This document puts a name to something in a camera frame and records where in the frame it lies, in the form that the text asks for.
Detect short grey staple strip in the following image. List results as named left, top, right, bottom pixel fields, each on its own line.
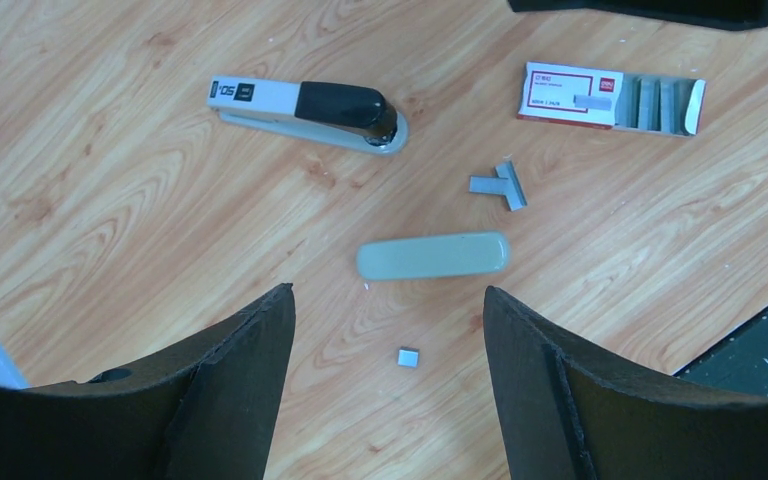
left=469, top=176, right=508, bottom=196

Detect grey-green stapler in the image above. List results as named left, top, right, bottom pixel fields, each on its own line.
left=356, top=231, right=511, bottom=281

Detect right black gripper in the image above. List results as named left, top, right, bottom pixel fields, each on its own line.
left=508, top=0, right=768, bottom=32

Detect red white staple box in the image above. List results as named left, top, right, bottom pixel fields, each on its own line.
left=517, top=62, right=707, bottom=137

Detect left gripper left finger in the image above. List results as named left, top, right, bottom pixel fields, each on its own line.
left=0, top=283, right=296, bottom=479

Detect long grey staple strip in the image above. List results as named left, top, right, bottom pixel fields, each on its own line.
left=495, top=161, right=527, bottom=211

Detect small staple strip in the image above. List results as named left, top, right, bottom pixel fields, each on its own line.
left=397, top=348, right=420, bottom=368

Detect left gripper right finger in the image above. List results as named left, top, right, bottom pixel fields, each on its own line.
left=483, top=286, right=768, bottom=479

